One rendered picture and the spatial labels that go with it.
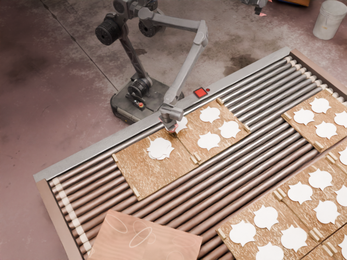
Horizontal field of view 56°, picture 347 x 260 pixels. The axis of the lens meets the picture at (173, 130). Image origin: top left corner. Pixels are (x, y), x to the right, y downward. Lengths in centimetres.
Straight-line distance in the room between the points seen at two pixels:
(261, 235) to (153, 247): 57
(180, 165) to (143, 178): 24
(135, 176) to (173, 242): 48
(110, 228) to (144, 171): 42
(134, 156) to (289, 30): 308
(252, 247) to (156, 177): 64
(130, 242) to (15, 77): 289
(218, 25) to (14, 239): 331
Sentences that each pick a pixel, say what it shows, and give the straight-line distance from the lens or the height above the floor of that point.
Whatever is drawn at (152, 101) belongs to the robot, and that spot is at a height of 26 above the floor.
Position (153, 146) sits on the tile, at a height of 96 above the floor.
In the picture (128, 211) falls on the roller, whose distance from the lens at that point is 187.
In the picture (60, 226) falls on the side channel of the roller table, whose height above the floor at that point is 95.
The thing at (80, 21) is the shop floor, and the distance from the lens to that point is 467.
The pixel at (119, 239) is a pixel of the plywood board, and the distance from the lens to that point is 170.
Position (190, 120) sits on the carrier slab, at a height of 94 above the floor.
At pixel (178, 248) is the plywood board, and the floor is 104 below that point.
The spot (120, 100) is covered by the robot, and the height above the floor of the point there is 24.
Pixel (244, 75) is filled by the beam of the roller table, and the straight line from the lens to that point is 249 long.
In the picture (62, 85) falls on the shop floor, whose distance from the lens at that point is 385.
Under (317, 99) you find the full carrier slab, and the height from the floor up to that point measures 95.
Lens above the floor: 265
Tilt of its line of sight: 55 degrees down
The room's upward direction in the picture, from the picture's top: 2 degrees counter-clockwise
